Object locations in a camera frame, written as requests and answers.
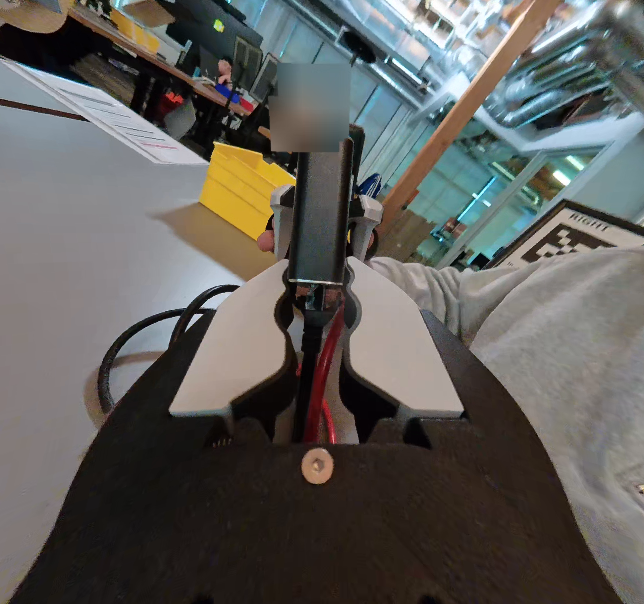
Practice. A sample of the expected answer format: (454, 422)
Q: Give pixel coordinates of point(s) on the person's right hand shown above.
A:
(265, 243)

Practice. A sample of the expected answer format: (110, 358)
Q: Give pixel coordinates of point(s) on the person's grey sweatshirt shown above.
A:
(578, 362)

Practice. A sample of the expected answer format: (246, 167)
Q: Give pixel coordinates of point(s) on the person's right forearm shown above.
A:
(427, 282)

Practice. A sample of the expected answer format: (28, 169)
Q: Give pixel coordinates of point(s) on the black network adapter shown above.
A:
(322, 202)

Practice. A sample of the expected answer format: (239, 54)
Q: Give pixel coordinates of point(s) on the framed marker sign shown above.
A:
(568, 242)

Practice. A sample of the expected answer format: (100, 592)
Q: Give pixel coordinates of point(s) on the wooden beam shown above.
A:
(478, 96)

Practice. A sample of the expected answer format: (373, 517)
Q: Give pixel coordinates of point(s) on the black monitor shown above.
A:
(211, 15)

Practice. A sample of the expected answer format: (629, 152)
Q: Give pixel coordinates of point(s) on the yellow storage bin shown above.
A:
(236, 186)

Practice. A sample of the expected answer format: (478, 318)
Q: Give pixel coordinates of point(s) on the white paper sheet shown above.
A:
(100, 106)

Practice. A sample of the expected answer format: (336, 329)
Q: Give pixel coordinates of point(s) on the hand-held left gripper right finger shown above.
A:
(402, 352)

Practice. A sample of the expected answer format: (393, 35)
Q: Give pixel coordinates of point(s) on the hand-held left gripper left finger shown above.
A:
(231, 352)

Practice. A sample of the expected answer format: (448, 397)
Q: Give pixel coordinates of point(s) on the silver ventilation duct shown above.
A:
(578, 61)

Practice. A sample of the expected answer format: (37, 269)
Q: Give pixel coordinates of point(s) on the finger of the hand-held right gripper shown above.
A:
(367, 212)
(281, 202)

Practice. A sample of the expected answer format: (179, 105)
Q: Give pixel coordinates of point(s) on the grey desk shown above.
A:
(75, 212)

